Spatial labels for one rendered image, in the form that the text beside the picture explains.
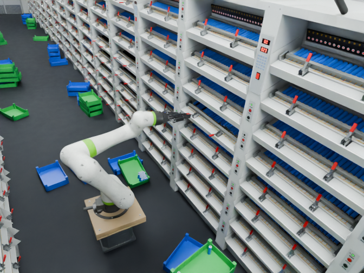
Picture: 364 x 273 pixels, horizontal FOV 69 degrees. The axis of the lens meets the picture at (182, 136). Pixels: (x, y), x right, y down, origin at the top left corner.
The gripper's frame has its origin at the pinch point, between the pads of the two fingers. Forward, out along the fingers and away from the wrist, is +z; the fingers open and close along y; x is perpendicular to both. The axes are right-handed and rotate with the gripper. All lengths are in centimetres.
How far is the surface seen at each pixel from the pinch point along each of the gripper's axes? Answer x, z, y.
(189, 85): 17.7, 6.7, -11.9
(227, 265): -53, -11, 80
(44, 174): -105, -75, -96
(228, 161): -17.7, 16.1, 35.8
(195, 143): -20.8, 10.7, 5.3
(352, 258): -8, 7, 120
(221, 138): -1.9, 8.2, 30.7
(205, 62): 37.8, 6.1, -0.8
